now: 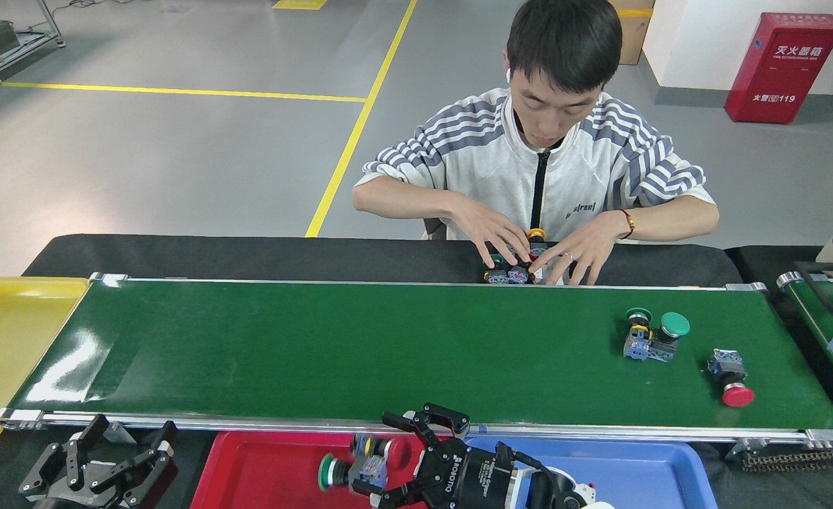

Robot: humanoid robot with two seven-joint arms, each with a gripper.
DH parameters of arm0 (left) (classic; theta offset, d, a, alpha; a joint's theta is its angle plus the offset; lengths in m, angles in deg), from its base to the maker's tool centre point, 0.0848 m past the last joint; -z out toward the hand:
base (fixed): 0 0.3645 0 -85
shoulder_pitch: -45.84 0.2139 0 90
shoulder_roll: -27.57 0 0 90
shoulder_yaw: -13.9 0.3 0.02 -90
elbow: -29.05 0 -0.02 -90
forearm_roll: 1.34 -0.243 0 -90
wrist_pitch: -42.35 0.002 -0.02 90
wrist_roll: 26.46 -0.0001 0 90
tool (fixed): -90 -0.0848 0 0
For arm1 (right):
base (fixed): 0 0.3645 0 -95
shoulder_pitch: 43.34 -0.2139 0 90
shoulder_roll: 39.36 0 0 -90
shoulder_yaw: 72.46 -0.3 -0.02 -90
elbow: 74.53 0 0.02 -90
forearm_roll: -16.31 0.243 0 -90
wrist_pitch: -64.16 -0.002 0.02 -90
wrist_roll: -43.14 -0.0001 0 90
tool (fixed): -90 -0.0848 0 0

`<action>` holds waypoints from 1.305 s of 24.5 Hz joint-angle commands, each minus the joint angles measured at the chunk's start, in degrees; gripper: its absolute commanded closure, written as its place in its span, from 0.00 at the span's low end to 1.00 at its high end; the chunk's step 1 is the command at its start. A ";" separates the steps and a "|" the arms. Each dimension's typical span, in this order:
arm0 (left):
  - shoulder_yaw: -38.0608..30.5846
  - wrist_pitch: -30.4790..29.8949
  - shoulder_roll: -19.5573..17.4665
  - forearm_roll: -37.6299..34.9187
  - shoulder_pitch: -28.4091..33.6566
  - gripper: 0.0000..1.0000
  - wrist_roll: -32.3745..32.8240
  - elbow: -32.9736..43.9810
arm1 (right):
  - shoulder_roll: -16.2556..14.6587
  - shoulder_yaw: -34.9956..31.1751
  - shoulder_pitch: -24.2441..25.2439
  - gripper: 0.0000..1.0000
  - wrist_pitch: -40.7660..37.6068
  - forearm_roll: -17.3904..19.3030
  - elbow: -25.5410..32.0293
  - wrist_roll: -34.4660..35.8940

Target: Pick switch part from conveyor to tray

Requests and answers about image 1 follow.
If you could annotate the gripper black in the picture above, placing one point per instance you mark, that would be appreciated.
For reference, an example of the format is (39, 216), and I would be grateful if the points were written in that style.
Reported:
(84, 502)
(469, 477)

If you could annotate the red push button switch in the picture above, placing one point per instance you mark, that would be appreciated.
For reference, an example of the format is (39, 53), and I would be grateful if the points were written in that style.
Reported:
(737, 396)
(396, 454)

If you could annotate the person's right forearm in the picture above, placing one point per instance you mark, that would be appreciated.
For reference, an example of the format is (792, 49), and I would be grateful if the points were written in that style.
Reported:
(402, 201)

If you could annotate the person's left forearm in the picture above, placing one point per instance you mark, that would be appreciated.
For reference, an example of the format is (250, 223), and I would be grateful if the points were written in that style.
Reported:
(670, 219)

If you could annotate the green conveyor belt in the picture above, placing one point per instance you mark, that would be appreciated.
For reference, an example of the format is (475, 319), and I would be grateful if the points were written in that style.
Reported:
(388, 353)
(822, 332)

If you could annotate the red plastic tray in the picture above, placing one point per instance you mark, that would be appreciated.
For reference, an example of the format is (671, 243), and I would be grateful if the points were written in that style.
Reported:
(261, 474)

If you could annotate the yellow plastic tray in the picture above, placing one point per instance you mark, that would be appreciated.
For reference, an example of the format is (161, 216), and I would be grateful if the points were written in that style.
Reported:
(6, 339)

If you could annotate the blue plastic tray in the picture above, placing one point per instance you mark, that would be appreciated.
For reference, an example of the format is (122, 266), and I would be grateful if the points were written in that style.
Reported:
(635, 481)

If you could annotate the person's right hand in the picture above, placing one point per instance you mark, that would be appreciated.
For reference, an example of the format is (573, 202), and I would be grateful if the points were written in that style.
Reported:
(483, 223)

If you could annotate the person's left hand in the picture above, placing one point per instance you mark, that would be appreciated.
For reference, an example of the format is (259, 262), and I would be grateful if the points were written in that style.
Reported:
(586, 244)

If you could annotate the person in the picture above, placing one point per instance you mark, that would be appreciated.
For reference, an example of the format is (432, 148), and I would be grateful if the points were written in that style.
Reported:
(487, 162)

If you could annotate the cardboard box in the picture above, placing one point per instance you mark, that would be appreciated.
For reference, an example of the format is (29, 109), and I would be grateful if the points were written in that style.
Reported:
(631, 35)

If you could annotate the red fire extinguisher cabinet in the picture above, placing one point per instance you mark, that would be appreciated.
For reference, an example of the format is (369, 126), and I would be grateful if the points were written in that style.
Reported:
(783, 67)

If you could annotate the metal frame rack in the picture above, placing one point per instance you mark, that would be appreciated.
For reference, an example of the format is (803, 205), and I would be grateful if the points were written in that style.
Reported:
(31, 44)

